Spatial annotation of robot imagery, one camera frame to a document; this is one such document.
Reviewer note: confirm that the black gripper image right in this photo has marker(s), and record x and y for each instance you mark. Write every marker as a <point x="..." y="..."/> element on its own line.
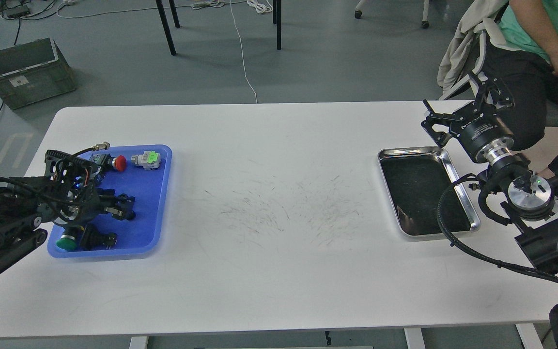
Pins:
<point x="477" y="127"/>

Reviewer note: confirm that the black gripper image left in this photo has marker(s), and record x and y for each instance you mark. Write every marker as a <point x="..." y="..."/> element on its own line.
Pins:
<point x="91" y="203"/>

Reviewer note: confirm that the black robot arm image left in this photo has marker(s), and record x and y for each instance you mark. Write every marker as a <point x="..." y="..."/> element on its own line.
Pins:
<point x="27" y="202"/>

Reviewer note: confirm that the blue plastic tray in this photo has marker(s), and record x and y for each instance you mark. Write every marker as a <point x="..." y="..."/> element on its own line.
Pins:
<point x="149" y="187"/>

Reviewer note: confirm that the silver metal tray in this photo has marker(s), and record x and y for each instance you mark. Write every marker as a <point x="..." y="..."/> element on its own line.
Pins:
<point x="415" y="178"/>

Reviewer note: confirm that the office chair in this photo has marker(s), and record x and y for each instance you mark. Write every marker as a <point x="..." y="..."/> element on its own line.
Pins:
<point x="555" y="114"/>

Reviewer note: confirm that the beige jacket on chair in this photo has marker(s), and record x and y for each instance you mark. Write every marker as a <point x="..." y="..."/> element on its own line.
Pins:
<point x="481" y="14"/>

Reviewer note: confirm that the seated person green shirt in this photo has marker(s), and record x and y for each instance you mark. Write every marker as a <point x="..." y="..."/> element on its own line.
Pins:
<point x="528" y="65"/>

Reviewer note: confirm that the grey plastic crate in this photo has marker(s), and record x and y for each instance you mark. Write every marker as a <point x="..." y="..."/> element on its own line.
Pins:
<point x="33" y="72"/>

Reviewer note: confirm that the black table legs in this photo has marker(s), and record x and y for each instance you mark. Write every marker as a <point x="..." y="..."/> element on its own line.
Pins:
<point x="276" y="16"/>

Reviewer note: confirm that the red push button switch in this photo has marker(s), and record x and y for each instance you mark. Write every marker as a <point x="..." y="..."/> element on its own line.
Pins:
<point x="106" y="162"/>

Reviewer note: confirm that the black selector switch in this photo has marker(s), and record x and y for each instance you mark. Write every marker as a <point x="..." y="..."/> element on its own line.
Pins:
<point x="92" y="239"/>

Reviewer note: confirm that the grey green connector switch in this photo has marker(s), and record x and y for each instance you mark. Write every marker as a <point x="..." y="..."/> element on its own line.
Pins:
<point x="148" y="160"/>

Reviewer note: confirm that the green push button switch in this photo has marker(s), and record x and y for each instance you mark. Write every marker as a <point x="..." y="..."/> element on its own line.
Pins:
<point x="68" y="242"/>

